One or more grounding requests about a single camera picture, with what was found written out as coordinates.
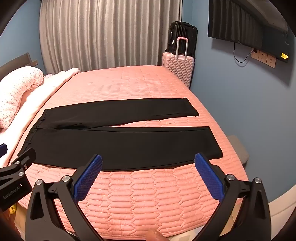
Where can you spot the pink suitcase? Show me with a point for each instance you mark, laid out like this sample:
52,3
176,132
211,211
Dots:
179,67

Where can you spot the beige wall outlet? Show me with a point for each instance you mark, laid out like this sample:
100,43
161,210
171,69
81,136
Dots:
263,57
271,61
254,54

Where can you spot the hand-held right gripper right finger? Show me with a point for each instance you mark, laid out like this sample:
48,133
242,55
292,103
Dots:
208,178

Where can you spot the yellow object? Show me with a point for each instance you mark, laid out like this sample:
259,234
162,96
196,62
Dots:
13,209

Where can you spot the grey pleated curtain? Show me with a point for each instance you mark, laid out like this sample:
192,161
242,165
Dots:
104,34

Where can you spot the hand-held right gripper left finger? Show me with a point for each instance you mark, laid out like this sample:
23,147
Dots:
87,176

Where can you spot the person's right hand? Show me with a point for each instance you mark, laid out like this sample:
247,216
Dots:
157,236

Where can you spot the black suitcase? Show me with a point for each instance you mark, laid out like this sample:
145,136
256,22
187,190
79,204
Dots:
185,32

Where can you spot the white dotted pillow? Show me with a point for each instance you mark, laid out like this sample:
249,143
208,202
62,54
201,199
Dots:
17,90

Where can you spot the pink quilted bed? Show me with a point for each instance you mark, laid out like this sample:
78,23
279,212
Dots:
138,197

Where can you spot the wall television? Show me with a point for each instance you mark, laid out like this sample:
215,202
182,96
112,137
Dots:
242,23

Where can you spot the black pants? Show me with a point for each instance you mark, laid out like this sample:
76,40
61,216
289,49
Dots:
120,143

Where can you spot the white blanket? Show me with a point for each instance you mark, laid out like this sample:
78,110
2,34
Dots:
53,81

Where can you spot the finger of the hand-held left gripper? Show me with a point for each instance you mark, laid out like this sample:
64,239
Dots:
2,150
22,160

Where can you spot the dark headboard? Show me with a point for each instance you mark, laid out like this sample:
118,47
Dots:
16,61

